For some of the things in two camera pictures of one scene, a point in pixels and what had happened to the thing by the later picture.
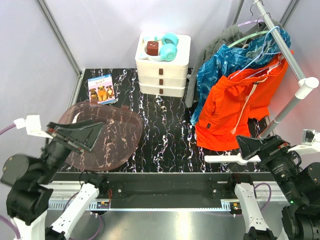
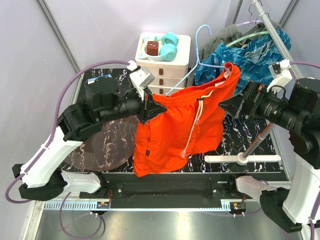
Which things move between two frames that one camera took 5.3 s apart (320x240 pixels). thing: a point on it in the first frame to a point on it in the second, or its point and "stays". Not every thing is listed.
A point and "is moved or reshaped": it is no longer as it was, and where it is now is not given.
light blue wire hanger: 261,53 to 197,61
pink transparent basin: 119,137 stays
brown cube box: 152,48 stays
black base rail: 163,185 stays
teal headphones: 169,50 stays
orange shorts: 223,124 is moved or reshaped
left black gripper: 84,136 to 149,109
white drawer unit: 159,78 stays
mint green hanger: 240,41 stays
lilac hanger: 250,21 stays
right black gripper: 271,147 to 254,92
